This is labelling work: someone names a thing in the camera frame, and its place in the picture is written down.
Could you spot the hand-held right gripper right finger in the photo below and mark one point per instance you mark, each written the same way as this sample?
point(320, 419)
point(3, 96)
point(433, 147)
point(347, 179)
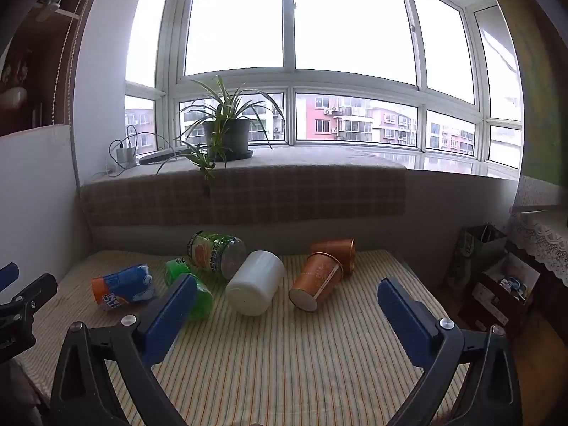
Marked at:
point(406, 319)

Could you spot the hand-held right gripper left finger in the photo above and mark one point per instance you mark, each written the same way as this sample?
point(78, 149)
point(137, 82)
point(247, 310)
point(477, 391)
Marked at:
point(171, 315)

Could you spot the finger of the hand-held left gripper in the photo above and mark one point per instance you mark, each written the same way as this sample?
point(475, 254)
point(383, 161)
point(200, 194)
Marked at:
point(37, 288)
point(8, 276)

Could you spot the white cup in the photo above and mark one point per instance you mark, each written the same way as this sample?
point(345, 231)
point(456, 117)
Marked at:
point(255, 282)

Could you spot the orange paper cup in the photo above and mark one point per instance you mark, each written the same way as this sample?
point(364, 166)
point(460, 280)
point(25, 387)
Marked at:
point(337, 250)
point(317, 277)

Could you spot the green plastic bottle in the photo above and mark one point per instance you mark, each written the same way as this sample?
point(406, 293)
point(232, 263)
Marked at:
point(202, 299)

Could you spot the clear bottle green label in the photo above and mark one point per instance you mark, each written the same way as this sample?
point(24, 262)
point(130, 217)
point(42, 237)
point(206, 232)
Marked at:
point(213, 253)

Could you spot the cardboard box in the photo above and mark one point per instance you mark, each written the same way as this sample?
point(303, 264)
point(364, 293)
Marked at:
point(497, 306)

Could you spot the paper shopping bag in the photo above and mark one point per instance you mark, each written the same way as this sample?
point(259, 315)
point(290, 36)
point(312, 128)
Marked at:
point(475, 253)

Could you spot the striped table cloth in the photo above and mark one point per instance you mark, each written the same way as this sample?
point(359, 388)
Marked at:
point(284, 355)

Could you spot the grey power strip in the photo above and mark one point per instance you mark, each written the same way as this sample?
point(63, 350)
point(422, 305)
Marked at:
point(162, 155)

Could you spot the white lace cloth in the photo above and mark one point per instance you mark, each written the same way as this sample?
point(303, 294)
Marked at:
point(543, 235)

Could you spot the plaid cloth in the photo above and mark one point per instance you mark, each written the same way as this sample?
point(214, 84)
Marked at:
point(288, 191)

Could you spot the potted spider plant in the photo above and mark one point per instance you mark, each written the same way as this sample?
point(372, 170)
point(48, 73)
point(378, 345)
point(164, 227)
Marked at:
point(226, 137)

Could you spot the white window frame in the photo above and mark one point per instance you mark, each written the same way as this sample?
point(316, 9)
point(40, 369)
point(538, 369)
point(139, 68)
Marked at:
point(289, 26)

